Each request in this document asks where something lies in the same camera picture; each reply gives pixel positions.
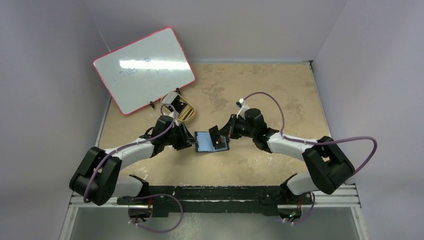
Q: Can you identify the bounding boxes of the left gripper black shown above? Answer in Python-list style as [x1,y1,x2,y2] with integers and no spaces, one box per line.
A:
[163,123,197,151]

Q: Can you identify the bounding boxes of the blue leather card holder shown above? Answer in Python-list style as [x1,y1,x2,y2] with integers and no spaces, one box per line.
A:
[194,131,230,153]

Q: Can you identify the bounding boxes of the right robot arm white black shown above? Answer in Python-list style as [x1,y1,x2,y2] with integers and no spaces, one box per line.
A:
[218,108,355,204]

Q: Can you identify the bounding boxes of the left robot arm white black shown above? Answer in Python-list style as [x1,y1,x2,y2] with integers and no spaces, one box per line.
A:
[69,115,197,206]

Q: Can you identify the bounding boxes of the beige oval card tray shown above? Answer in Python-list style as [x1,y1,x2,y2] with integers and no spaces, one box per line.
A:
[160,91,196,124]

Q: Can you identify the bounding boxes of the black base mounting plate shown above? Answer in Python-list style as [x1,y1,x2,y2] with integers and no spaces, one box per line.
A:
[117,185,313,218]

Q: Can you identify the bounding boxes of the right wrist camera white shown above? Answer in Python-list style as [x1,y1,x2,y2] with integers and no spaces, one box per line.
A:
[236,98,250,119]

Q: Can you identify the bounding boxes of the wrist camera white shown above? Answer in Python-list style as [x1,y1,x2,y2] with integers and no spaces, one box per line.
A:
[236,98,250,119]
[168,112,179,121]

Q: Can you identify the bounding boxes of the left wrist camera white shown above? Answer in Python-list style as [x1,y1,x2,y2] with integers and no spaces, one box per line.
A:
[168,112,179,121]

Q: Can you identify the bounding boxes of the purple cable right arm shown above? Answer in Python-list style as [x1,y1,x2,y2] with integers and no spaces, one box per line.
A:
[241,91,379,226]

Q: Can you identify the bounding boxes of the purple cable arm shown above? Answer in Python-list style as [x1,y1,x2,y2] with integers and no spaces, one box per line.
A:
[82,103,177,234]
[241,91,379,226]

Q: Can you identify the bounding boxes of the whiteboard with pink frame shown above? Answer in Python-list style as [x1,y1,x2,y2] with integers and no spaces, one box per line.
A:
[92,27,196,115]

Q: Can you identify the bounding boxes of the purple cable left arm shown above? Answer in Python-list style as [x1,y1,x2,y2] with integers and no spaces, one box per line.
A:
[82,103,177,234]

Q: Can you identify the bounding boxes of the aluminium rail frame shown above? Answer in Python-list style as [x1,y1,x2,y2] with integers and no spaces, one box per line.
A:
[69,185,361,208]

